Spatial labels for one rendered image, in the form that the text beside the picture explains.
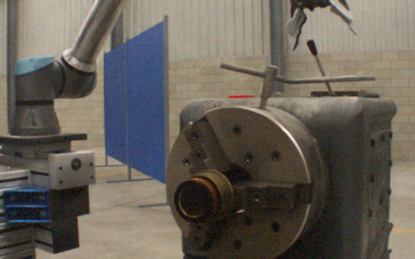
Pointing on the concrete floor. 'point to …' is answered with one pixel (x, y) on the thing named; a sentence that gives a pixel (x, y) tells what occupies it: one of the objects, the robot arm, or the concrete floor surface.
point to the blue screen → (139, 105)
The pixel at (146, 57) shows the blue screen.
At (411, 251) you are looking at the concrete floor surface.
